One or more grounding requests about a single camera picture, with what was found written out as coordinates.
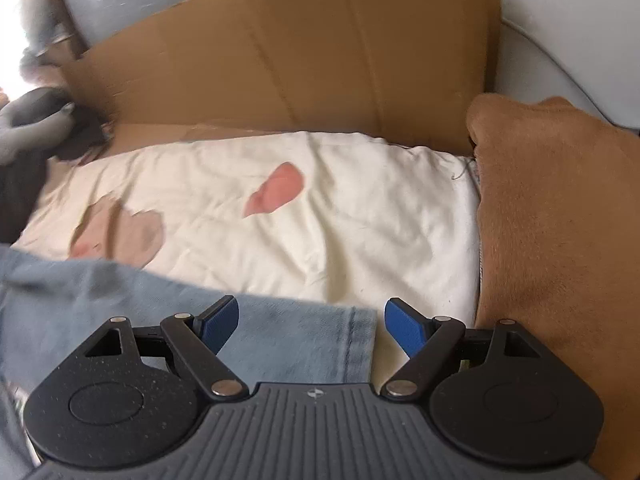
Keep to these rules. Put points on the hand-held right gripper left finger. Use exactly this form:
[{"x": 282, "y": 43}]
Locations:
[{"x": 220, "y": 325}]

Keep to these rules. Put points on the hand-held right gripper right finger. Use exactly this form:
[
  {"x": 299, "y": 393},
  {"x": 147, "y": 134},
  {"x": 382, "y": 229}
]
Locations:
[{"x": 405, "y": 325}]

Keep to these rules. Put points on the light blue denim pants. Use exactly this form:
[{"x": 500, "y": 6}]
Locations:
[{"x": 100, "y": 305}]

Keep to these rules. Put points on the cream bear print bed sheet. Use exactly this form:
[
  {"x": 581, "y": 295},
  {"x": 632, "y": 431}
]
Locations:
[{"x": 360, "y": 230}]

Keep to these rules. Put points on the brown garment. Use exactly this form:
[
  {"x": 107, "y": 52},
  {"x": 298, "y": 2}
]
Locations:
[{"x": 560, "y": 220}]

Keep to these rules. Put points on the black garment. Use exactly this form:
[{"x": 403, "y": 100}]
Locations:
[{"x": 20, "y": 190}]

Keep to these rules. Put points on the grey plush pillow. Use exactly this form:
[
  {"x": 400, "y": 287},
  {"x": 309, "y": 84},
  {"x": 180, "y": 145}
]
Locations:
[{"x": 30, "y": 130}]

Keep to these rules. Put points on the brown cardboard sheet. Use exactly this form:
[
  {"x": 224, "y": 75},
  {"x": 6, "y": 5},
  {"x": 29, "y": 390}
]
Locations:
[{"x": 310, "y": 50}]

